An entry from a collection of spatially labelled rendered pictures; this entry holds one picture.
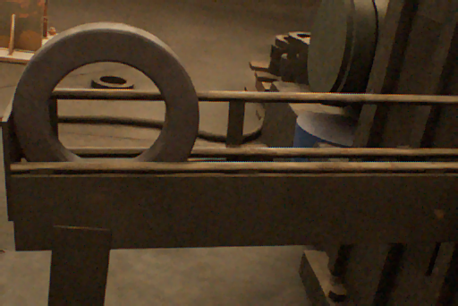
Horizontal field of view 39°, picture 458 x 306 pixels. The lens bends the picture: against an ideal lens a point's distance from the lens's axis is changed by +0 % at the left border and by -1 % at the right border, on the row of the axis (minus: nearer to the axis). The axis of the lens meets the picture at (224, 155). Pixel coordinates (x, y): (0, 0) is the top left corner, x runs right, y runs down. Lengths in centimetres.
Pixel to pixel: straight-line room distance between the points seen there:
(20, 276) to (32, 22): 184
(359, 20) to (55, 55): 141
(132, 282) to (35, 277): 22
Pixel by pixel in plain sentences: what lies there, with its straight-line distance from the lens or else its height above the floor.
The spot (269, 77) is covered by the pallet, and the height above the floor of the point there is 14.
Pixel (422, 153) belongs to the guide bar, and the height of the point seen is 64.
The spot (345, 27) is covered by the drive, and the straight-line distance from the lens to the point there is 197.
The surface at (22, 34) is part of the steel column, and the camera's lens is 326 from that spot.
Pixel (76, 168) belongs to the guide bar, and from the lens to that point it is 66.
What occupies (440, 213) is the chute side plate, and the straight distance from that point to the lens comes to 77.
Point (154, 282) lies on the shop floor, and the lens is 160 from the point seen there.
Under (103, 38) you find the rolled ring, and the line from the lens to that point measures 64.
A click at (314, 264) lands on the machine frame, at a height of 7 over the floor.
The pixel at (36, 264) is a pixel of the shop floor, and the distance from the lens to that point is 163.
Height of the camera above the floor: 89
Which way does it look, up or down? 22 degrees down
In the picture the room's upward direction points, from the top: 10 degrees clockwise
